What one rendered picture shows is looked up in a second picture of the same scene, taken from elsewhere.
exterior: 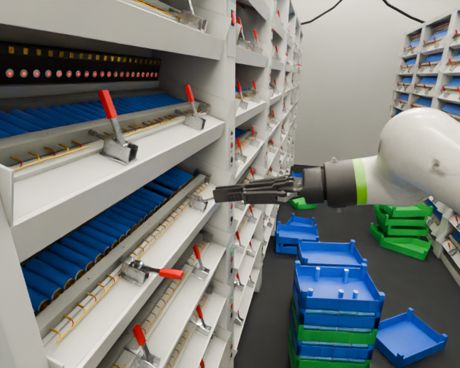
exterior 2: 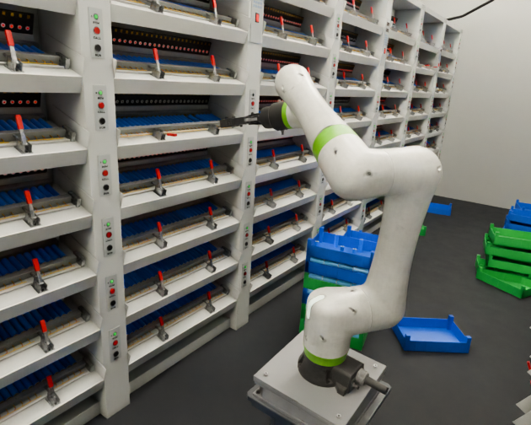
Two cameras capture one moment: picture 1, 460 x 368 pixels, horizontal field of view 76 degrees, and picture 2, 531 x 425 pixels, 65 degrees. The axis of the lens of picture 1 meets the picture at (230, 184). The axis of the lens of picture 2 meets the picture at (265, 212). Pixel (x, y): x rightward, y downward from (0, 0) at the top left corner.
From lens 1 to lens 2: 1.04 m
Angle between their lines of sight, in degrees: 18
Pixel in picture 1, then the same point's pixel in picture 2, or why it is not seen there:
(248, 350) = (274, 309)
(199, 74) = (233, 53)
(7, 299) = (109, 99)
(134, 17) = (170, 19)
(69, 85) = (149, 50)
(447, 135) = (289, 74)
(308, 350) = not seen: hidden behind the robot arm
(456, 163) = (287, 86)
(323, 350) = not seen: hidden behind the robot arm
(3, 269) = (109, 88)
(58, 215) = (127, 83)
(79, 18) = (145, 21)
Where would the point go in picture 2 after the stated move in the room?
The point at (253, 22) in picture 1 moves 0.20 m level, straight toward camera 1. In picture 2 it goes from (321, 18) to (308, 12)
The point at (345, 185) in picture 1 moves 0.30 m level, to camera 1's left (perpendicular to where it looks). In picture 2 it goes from (276, 112) to (195, 105)
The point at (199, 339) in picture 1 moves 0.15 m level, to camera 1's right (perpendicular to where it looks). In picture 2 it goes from (207, 228) to (241, 235)
